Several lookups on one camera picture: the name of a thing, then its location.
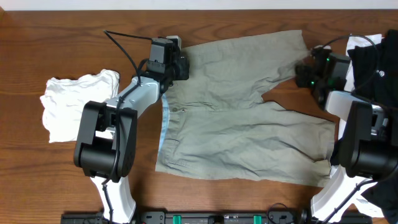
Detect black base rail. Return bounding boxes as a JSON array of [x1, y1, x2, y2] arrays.
[[60, 203, 321, 224]]

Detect khaki green shorts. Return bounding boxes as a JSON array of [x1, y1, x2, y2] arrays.
[[155, 30, 335, 187]]

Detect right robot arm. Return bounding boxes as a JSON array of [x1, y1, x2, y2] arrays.
[[295, 46, 397, 223]]

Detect black garment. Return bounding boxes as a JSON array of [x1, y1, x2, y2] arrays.
[[332, 29, 397, 223]]

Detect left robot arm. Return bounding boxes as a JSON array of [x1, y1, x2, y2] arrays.
[[73, 35, 189, 223]]

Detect folded white t-shirt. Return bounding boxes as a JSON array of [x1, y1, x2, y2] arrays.
[[40, 69, 120, 143]]

